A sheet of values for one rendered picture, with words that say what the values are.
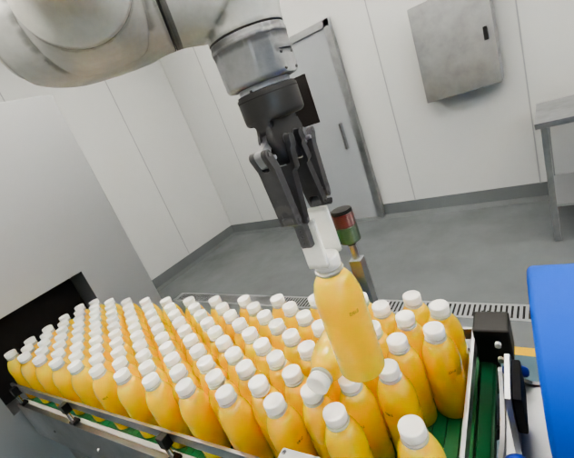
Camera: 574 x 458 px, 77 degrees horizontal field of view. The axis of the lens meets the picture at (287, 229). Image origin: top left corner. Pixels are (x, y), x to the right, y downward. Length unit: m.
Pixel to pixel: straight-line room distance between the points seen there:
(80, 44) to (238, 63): 0.15
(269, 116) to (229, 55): 0.07
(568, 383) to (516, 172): 3.54
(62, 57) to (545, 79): 3.68
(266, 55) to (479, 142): 3.62
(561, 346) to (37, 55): 0.65
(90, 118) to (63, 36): 4.63
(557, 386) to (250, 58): 0.52
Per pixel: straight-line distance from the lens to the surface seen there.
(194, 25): 0.43
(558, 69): 3.84
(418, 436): 0.61
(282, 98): 0.43
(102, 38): 0.39
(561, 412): 0.58
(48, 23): 0.40
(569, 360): 0.57
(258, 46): 0.42
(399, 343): 0.74
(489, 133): 3.94
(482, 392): 0.92
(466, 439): 0.75
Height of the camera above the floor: 1.57
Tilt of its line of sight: 18 degrees down
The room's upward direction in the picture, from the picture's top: 21 degrees counter-clockwise
